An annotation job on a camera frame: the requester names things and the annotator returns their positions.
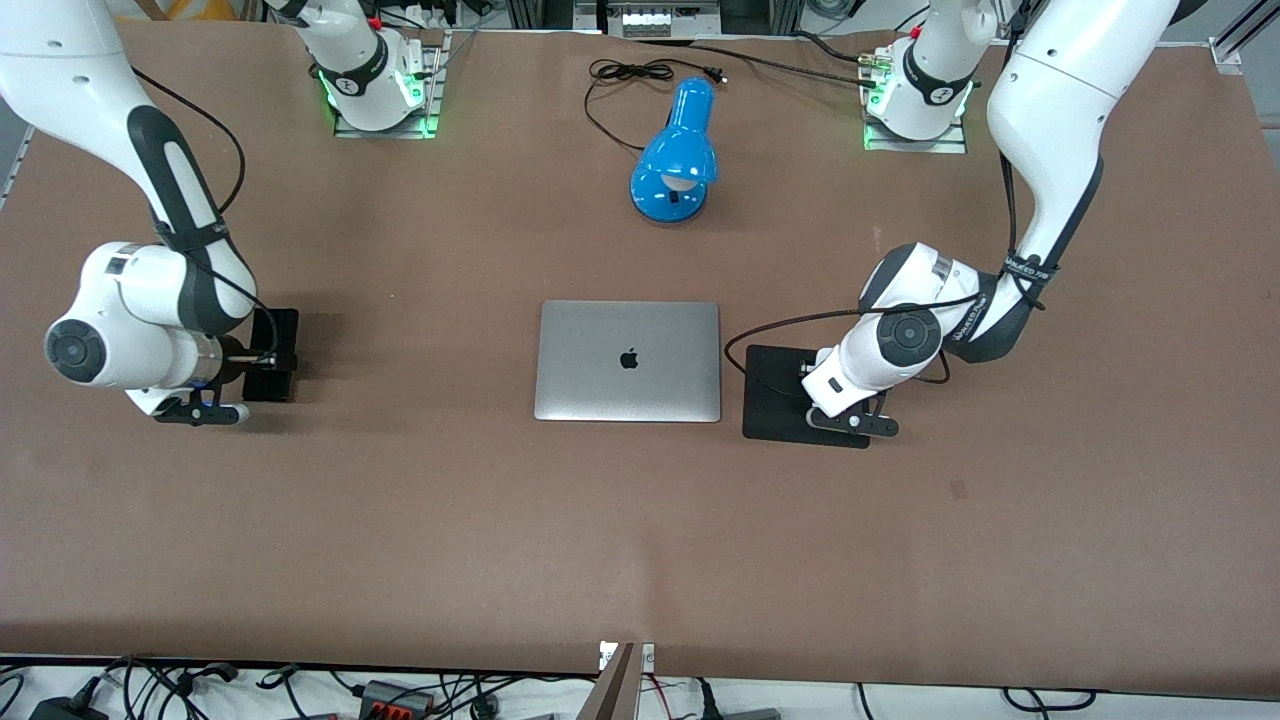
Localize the black smartphone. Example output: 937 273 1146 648
243 308 300 403

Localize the black mouse pad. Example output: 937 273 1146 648
742 344 871 450

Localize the red black connector box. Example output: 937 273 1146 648
355 680 438 720

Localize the silver closed laptop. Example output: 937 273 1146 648
533 300 722 424

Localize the black power adapter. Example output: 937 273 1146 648
28 693 109 720

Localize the blue desk lamp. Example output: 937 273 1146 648
629 76 719 224

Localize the aluminium profile beam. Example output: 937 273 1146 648
577 642 641 720

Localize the white power strip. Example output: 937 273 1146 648
620 5 721 39

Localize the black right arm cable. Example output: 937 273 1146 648
130 65 281 361

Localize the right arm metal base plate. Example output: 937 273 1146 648
333 30 446 139

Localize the aluminium table edge rail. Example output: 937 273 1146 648
0 128 37 209
1210 20 1280 76

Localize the black lamp power cord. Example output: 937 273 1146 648
583 58 728 153

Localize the white beam bracket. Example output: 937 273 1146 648
598 641 656 673

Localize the black base supply cable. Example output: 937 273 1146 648
640 38 886 91

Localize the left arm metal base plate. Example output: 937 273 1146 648
862 45 969 154

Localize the black floor cable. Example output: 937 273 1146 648
1003 687 1098 713

